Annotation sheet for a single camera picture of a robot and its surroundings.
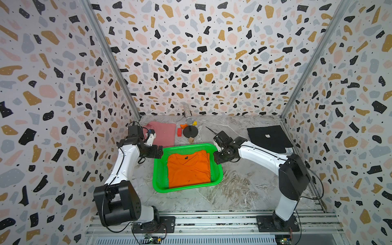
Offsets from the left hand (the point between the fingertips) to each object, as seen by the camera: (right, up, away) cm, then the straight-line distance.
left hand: (154, 151), depth 85 cm
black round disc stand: (+17, +11, +27) cm, 34 cm away
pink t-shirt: (0, +10, +25) cm, 26 cm away
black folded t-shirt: (+78, +6, +26) cm, 82 cm away
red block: (+10, +11, +25) cm, 29 cm away
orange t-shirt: (+19, -11, +5) cm, 22 cm away
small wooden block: (+18, +5, +21) cm, 28 cm away
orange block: (+12, +15, +28) cm, 34 cm away
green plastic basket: (+2, -13, +5) cm, 14 cm away
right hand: (+35, -5, +3) cm, 36 cm away
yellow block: (+20, +17, +32) cm, 42 cm away
